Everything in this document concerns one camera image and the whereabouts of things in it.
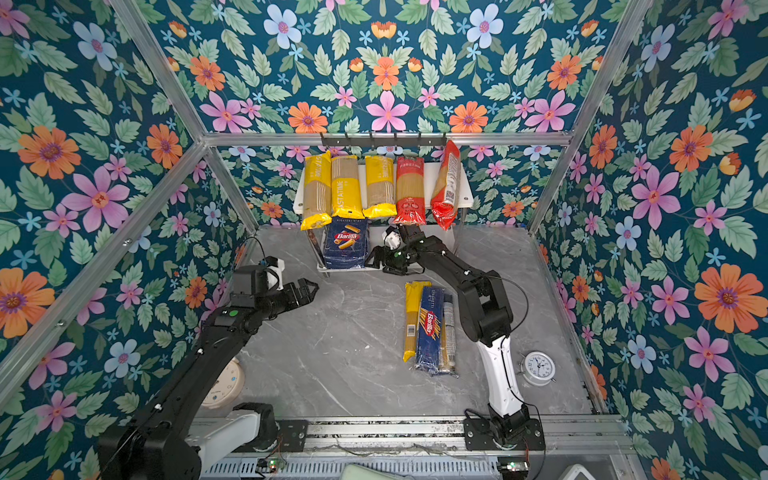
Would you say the blue Barilla pasta bag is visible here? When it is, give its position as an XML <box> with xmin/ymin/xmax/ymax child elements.
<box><xmin>323</xmin><ymin>217</ymin><xmax>368</xmax><ymax>270</ymax></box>

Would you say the blue Barilla spaghetti bag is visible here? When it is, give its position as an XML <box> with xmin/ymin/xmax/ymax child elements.
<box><xmin>415</xmin><ymin>286</ymin><xmax>444</xmax><ymax>376</ymax></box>

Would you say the red Barilla spaghetti bag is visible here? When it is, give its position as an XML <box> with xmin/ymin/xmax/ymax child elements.
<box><xmin>394</xmin><ymin>157</ymin><xmax>426</xmax><ymax>225</ymax></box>

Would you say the yellow wholewheat spaghetti bag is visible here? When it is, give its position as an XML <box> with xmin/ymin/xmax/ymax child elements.
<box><xmin>363</xmin><ymin>156</ymin><xmax>397</xmax><ymax>219</ymax></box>

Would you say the red-ended spaghetti bag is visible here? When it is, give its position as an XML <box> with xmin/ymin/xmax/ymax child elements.
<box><xmin>430</xmin><ymin>141</ymin><xmax>461</xmax><ymax>230</ymax></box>

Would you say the yellow Pastatime spaghetti bag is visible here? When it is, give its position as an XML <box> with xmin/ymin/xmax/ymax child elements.
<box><xmin>331</xmin><ymin>156</ymin><xmax>365</xmax><ymax>219</ymax></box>

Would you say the clear spaghetti bag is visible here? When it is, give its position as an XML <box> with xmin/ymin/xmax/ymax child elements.
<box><xmin>438</xmin><ymin>293</ymin><xmax>456</xmax><ymax>375</ymax></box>

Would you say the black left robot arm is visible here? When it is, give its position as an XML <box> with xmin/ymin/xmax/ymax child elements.
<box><xmin>97</xmin><ymin>257</ymin><xmax>319</xmax><ymax>479</ymax></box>

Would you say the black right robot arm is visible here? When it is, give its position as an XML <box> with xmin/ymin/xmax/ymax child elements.
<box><xmin>366</xmin><ymin>225</ymin><xmax>530</xmax><ymax>422</ymax></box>

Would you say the white two-tier shelf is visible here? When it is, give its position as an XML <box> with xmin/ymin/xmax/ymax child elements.
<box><xmin>292</xmin><ymin>160</ymin><xmax>475</xmax><ymax>274</ymax></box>

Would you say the beige round clock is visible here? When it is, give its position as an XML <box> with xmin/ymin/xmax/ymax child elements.
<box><xmin>202</xmin><ymin>359</ymin><xmax>245</xmax><ymax>409</ymax></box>

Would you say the white alarm clock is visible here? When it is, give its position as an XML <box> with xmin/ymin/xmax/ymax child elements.
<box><xmin>522</xmin><ymin>351</ymin><xmax>556</xmax><ymax>387</ymax></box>

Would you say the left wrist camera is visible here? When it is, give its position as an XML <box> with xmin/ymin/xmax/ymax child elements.
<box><xmin>262</xmin><ymin>256</ymin><xmax>285</xmax><ymax>290</ymax></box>

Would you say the metal hook rail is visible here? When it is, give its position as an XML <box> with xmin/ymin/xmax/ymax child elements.
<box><xmin>320</xmin><ymin>133</ymin><xmax>449</xmax><ymax>149</ymax></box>

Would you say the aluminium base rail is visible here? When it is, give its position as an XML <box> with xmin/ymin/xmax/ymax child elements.
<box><xmin>203</xmin><ymin>414</ymin><xmax>646</xmax><ymax>479</ymax></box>

